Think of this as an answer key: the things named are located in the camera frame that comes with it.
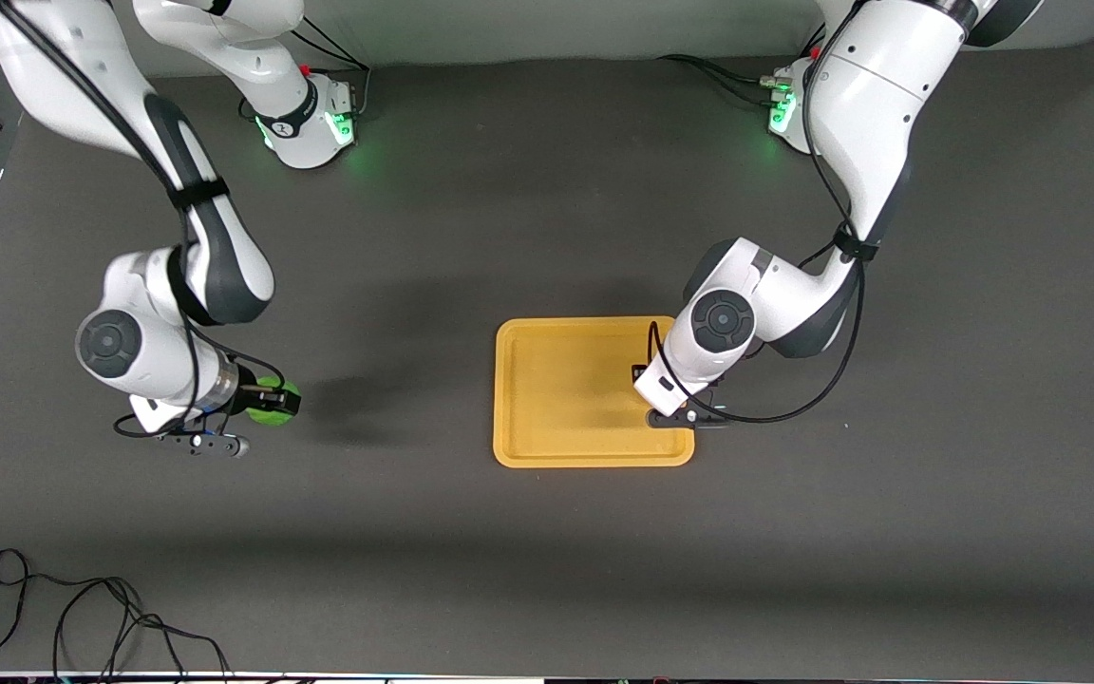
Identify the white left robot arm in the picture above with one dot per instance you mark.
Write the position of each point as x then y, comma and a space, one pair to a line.
879, 104

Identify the green apple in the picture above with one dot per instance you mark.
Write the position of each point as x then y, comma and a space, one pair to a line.
267, 414

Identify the yellow plastic tray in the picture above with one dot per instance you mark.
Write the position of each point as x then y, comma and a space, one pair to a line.
566, 399

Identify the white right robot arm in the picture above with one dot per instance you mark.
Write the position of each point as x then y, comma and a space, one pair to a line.
196, 256

